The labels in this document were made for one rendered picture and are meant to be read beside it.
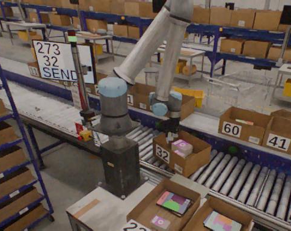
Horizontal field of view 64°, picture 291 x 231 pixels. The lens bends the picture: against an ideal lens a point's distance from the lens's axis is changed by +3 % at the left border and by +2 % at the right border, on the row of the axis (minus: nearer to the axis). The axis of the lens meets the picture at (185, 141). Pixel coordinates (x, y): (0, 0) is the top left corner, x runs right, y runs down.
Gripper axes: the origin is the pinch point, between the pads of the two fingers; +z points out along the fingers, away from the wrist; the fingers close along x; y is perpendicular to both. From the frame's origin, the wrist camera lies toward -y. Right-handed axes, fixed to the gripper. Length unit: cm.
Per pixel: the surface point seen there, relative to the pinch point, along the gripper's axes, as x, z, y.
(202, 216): -30, 26, 46
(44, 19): 498, -42, -900
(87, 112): -16, -8, -67
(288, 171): 49, 19, 85
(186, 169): -3.3, 16.6, 19.0
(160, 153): 2.6, 15.3, -8.3
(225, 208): -21, 20, 56
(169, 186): -22.1, 21.6, 16.2
